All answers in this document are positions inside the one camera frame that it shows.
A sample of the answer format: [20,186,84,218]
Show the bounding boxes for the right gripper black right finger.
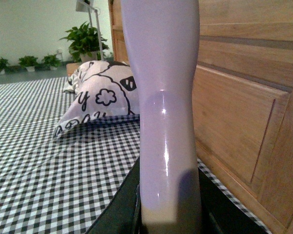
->
[198,164,269,234]

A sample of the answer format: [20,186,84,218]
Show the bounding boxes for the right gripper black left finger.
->
[86,159,141,234]

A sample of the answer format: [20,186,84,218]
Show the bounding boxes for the beige hand brush black bristles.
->
[121,0,201,232]

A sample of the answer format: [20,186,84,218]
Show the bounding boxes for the black white checkered bedsheet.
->
[0,77,272,234]

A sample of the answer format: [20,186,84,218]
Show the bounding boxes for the white pillow black doodles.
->
[53,60,140,138]

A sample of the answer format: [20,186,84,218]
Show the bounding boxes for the wooden headboard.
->
[108,0,293,234]

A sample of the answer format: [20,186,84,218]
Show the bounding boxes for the small potted plant right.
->
[42,54,61,70]

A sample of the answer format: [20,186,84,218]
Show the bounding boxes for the large potted green plant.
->
[60,22,100,62]

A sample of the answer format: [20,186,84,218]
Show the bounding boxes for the small potted plant middle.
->
[19,56,38,72]

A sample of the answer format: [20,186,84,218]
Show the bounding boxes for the white floor lamp stand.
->
[75,0,105,61]

